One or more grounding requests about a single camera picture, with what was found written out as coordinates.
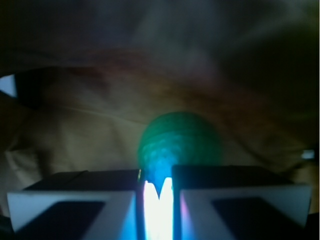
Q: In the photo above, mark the brown paper bag bin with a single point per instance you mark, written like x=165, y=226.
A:
x=91, y=75

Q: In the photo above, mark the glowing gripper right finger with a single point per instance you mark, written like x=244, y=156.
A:
x=237, y=203

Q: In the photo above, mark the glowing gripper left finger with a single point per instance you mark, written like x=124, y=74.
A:
x=82, y=205

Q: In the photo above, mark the green dimpled foam ball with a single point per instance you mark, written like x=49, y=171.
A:
x=177, y=138

